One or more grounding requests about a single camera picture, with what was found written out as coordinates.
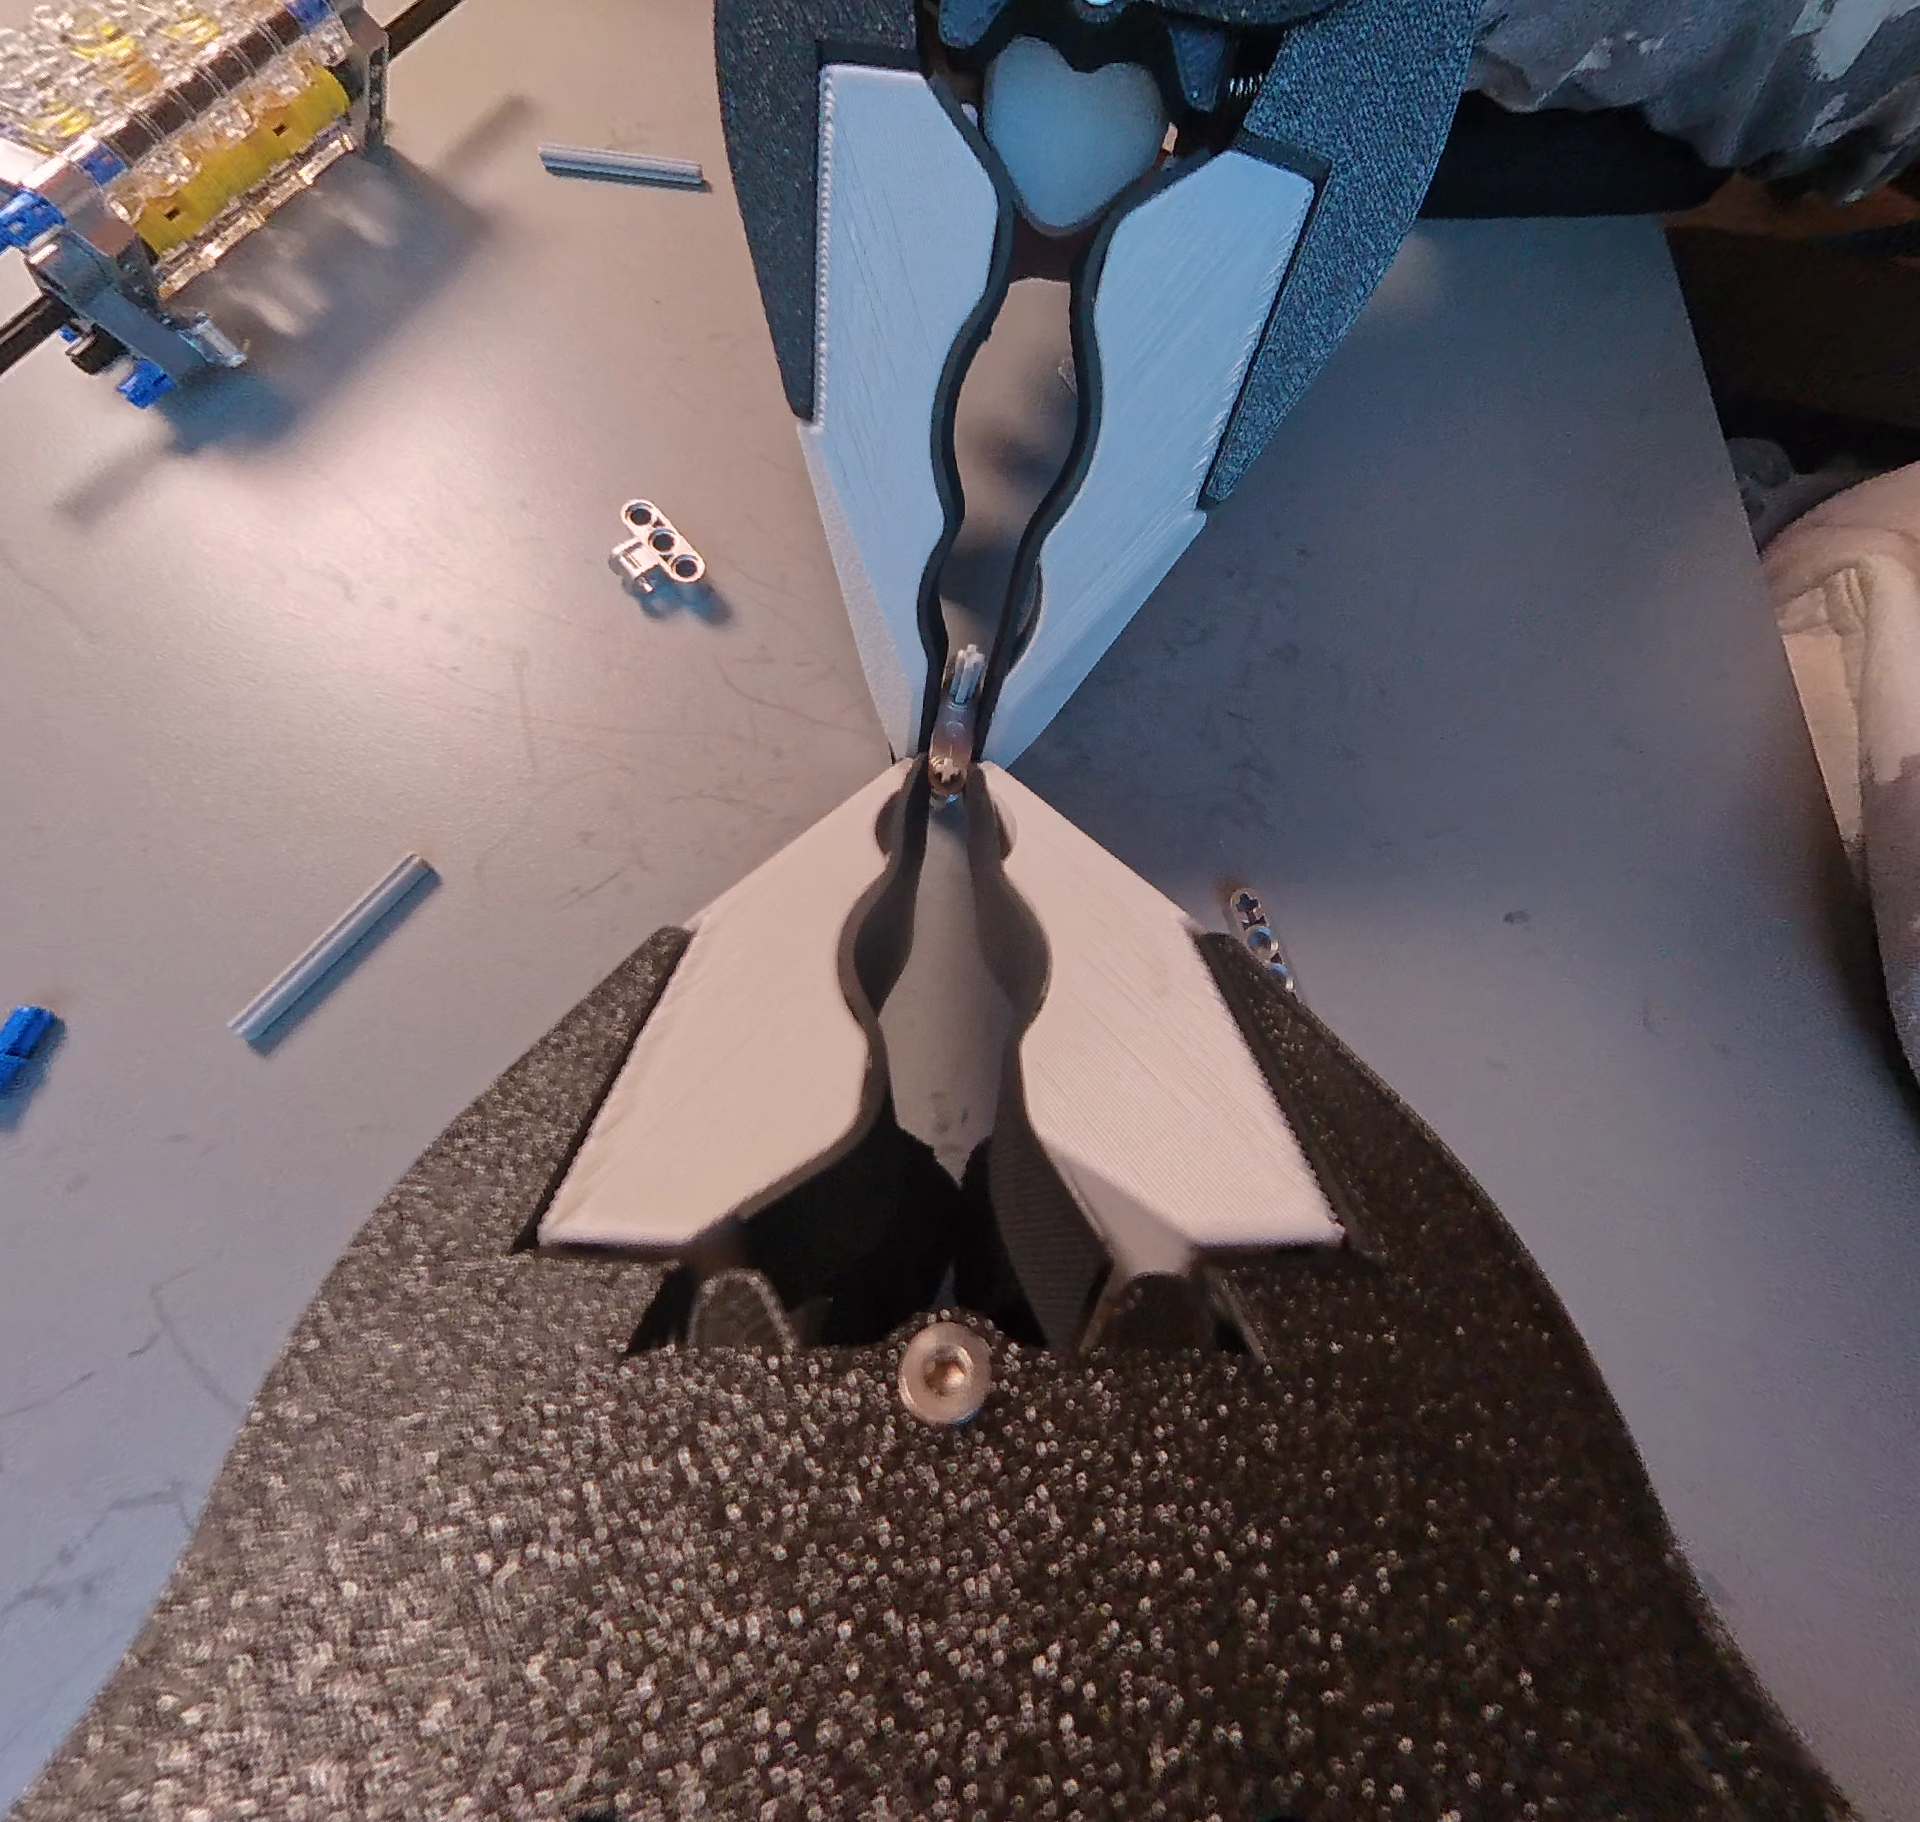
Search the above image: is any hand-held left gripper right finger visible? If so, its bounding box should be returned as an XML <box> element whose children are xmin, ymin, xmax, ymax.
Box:
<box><xmin>966</xmin><ymin>762</ymin><xmax>1344</xmax><ymax>1284</ymax></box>

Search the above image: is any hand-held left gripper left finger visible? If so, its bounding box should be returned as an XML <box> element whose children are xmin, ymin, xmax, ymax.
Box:
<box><xmin>536</xmin><ymin>760</ymin><xmax>924</xmax><ymax>1260</ymax></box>

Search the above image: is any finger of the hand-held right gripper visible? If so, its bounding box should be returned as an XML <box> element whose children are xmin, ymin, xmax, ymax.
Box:
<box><xmin>972</xmin><ymin>150</ymin><xmax>1325</xmax><ymax>772</ymax></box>
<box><xmin>792</xmin><ymin>65</ymin><xmax>1010</xmax><ymax>764</ymax></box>

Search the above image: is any grey toy connector piece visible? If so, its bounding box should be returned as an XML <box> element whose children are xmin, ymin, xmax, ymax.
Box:
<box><xmin>926</xmin><ymin>640</ymin><xmax>994</xmax><ymax>814</ymax></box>

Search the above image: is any person's right forearm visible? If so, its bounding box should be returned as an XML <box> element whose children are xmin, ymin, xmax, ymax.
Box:
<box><xmin>1462</xmin><ymin>0</ymin><xmax>1920</xmax><ymax>204</ymax></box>

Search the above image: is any grey desk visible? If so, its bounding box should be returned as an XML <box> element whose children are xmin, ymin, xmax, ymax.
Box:
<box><xmin>0</xmin><ymin>0</ymin><xmax>1920</xmax><ymax>1763</ymax></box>

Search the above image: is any grey cross-hole connector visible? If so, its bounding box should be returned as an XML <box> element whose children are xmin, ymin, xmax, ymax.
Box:
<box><xmin>1222</xmin><ymin>882</ymin><xmax>1294</xmax><ymax>986</ymax></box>

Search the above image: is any grey three-hole toy connector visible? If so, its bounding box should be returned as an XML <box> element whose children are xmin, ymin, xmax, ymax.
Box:
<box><xmin>606</xmin><ymin>500</ymin><xmax>708</xmax><ymax>597</ymax></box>

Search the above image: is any grey toy axle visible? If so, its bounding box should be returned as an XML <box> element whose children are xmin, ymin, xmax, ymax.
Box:
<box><xmin>228</xmin><ymin>851</ymin><xmax>441</xmax><ymax>1044</ymax></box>
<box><xmin>537</xmin><ymin>142</ymin><xmax>710</xmax><ymax>189</ymax></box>

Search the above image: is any clear toy engine block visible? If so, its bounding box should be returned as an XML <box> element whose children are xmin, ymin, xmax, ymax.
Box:
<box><xmin>0</xmin><ymin>0</ymin><xmax>468</xmax><ymax>399</ymax></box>

